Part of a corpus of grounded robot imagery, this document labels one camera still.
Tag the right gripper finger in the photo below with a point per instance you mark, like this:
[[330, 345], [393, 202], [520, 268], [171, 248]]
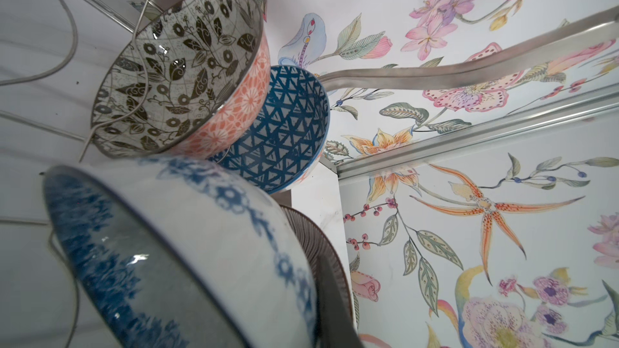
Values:
[[335, 328]]

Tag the purple striped bowl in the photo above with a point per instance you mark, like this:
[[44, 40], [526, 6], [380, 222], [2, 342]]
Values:
[[315, 244]]

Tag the light blue floral bowl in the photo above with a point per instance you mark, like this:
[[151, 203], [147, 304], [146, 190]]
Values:
[[175, 252]]

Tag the blue triangle pattern bowl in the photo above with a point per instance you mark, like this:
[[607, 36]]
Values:
[[286, 140]]

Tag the steel two-tier dish rack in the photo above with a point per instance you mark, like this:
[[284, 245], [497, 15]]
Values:
[[559, 273]]

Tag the right aluminium corner post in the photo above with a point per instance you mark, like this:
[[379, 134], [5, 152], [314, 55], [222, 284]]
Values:
[[584, 106]]

